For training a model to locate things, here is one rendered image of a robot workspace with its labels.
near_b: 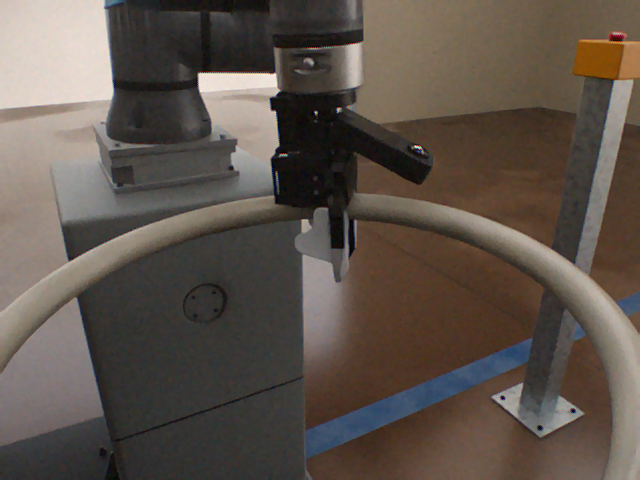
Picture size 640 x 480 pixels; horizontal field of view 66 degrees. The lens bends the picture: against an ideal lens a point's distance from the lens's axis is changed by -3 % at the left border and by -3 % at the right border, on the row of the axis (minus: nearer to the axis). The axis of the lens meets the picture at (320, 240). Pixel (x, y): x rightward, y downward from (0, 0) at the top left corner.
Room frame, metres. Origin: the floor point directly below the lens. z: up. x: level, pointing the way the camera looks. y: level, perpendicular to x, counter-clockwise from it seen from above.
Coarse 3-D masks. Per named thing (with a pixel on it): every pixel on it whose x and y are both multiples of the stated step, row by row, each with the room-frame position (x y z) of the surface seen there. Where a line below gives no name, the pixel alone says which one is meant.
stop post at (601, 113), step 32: (576, 64) 1.25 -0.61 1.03; (608, 64) 1.17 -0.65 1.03; (608, 96) 1.18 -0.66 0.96; (576, 128) 1.24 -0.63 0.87; (608, 128) 1.18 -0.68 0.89; (576, 160) 1.22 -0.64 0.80; (608, 160) 1.20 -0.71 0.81; (576, 192) 1.21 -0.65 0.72; (608, 192) 1.21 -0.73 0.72; (576, 224) 1.19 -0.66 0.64; (576, 256) 1.18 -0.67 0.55; (544, 288) 1.24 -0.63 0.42; (544, 320) 1.22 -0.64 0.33; (576, 320) 1.21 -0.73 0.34; (544, 352) 1.20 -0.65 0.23; (544, 384) 1.18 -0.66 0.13; (512, 416) 1.19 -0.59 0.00; (544, 416) 1.18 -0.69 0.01; (576, 416) 1.18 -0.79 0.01
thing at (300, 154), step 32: (288, 96) 0.53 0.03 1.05; (352, 96) 0.52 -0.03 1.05; (288, 128) 0.53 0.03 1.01; (320, 128) 0.52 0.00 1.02; (288, 160) 0.52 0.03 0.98; (320, 160) 0.51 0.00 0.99; (352, 160) 0.54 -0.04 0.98; (288, 192) 0.53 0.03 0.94; (320, 192) 0.52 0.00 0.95; (352, 192) 0.53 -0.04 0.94
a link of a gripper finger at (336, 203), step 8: (336, 184) 0.51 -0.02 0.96; (336, 192) 0.50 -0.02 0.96; (344, 192) 0.51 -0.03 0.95; (328, 200) 0.50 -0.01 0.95; (336, 200) 0.49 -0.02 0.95; (344, 200) 0.51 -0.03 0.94; (328, 208) 0.49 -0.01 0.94; (336, 208) 0.49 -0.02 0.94; (344, 208) 0.50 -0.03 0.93; (336, 216) 0.49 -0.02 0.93; (344, 216) 0.50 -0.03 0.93; (336, 224) 0.49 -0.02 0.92; (344, 224) 0.50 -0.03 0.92; (336, 232) 0.49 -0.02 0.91; (344, 232) 0.50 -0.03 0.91; (336, 240) 0.50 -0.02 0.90; (344, 240) 0.50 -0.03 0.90; (336, 248) 0.50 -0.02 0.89
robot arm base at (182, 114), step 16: (192, 80) 0.92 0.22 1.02; (112, 96) 0.90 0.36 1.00; (128, 96) 0.87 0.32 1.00; (144, 96) 0.87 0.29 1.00; (160, 96) 0.87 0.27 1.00; (176, 96) 0.88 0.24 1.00; (192, 96) 0.91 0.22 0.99; (112, 112) 0.88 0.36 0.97; (128, 112) 0.86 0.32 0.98; (144, 112) 0.86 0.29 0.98; (160, 112) 0.86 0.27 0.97; (176, 112) 0.87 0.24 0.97; (192, 112) 0.90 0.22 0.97; (208, 112) 0.96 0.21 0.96; (112, 128) 0.87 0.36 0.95; (128, 128) 0.85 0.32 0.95; (144, 128) 0.86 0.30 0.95; (160, 128) 0.85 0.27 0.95; (176, 128) 0.86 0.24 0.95; (192, 128) 0.88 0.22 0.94; (208, 128) 0.93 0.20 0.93
